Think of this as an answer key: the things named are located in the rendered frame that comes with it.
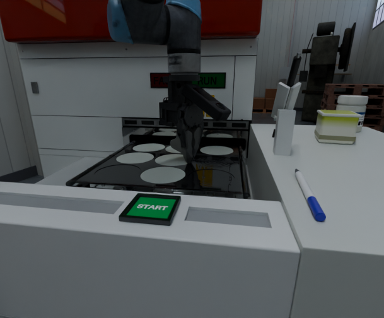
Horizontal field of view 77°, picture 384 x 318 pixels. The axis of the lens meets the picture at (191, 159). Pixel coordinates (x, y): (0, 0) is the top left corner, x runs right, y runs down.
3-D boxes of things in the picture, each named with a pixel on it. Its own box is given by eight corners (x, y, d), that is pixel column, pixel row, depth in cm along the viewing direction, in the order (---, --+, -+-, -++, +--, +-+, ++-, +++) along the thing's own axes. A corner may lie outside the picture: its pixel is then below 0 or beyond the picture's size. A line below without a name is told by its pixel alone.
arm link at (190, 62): (207, 55, 55) (185, 52, 49) (207, 76, 57) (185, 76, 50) (181, 56, 59) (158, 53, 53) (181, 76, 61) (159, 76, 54)
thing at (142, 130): (125, 151, 90) (123, 126, 87) (246, 157, 84) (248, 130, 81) (123, 153, 88) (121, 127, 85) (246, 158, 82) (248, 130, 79)
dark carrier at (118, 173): (136, 142, 83) (136, 141, 83) (237, 147, 78) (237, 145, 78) (75, 183, 51) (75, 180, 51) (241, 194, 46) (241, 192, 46)
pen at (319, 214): (293, 166, 37) (316, 212, 24) (300, 166, 37) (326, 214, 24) (292, 172, 38) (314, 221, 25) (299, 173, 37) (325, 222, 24)
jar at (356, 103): (328, 127, 73) (334, 94, 70) (354, 128, 72) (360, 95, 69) (338, 132, 66) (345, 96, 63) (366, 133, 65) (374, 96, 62)
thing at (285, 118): (267, 147, 52) (273, 81, 47) (286, 147, 51) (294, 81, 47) (272, 155, 46) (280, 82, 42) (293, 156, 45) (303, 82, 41)
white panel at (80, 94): (43, 152, 98) (22, 45, 86) (248, 162, 86) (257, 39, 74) (38, 154, 95) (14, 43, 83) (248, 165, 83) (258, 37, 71)
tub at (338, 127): (313, 135, 62) (316, 109, 60) (346, 138, 59) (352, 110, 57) (317, 142, 55) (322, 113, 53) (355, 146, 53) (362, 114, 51)
